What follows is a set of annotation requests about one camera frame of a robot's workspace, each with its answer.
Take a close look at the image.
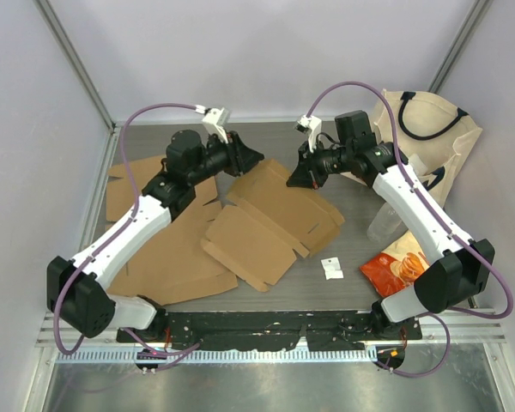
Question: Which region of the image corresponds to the beige canvas tote bag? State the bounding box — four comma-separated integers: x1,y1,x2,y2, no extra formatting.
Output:
382,90,482,206

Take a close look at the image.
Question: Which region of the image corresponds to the right aluminium frame post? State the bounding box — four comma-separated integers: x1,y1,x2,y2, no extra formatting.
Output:
427,0,494,94

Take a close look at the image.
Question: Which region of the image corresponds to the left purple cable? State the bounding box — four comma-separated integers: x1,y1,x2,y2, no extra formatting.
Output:
53,101,207,394

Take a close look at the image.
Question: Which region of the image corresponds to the left aluminium frame post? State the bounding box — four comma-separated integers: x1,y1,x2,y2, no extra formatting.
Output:
33,0,116,130

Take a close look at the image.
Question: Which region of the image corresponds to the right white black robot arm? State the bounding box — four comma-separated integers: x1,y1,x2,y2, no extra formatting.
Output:
287,111,494,339

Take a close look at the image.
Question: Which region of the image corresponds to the small white paper packet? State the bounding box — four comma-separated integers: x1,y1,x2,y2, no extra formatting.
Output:
321,257,344,280

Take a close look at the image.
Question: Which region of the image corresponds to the purple cable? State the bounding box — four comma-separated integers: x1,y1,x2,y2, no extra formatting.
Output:
53,101,207,394
306,80,514,379

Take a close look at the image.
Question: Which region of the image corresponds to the white slotted cable duct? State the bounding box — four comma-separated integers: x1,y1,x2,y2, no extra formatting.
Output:
56,346,377,364

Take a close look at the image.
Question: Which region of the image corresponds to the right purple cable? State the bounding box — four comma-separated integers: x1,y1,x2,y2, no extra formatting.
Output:
306,80,514,379

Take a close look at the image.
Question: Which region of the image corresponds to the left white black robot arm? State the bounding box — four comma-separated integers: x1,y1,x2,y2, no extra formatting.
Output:
46,130,264,342

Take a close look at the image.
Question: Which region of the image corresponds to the brown cardboard box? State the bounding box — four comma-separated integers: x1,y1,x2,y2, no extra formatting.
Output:
202,159,344,292

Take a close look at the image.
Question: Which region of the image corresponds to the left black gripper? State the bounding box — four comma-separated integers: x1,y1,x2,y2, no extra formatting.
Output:
188,129,264,186

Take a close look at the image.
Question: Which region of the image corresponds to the clear plastic water bottle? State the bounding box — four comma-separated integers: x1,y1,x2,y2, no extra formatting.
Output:
367,203,402,242

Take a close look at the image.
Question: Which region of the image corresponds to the flat brown cardboard sheets stack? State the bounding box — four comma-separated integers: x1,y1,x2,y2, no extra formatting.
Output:
107,177,238,305

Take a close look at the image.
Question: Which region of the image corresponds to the orange chips snack bag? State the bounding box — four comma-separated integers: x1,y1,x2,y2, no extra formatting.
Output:
360,231,429,298

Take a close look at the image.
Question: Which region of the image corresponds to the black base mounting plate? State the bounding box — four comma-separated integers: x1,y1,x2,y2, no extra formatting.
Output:
134,310,422,352

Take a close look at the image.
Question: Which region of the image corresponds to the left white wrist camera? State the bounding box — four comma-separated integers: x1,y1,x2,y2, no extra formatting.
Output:
195,105,230,143

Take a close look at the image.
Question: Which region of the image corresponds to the aluminium frame post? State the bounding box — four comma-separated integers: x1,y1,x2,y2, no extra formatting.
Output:
33,0,116,130
427,0,494,94

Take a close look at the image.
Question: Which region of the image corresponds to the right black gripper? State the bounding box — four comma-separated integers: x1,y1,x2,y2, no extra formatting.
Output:
288,138,354,190

